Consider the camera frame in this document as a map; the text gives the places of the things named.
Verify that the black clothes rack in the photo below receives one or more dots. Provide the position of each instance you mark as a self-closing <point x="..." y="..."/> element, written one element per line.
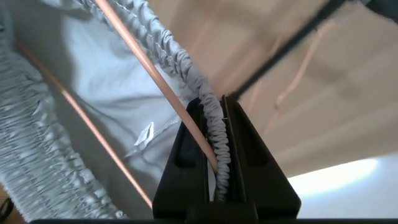
<point x="289" y="45"/>

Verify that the beige curtain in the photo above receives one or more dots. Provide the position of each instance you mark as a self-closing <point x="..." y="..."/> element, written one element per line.
<point x="342" y="109"/>

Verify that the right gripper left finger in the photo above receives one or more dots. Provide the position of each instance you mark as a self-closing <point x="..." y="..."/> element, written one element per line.
<point x="174" y="186"/>

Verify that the pink clothes hanger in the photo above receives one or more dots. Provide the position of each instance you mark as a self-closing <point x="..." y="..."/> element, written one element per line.
<point x="149" y="67"/>
<point x="292" y="84"/>

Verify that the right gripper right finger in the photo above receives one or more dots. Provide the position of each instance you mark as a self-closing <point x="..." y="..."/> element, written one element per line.
<point x="264" y="189"/>

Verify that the pale grey shorts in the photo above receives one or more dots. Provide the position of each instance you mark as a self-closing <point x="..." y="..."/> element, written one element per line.
<point x="109" y="77"/>

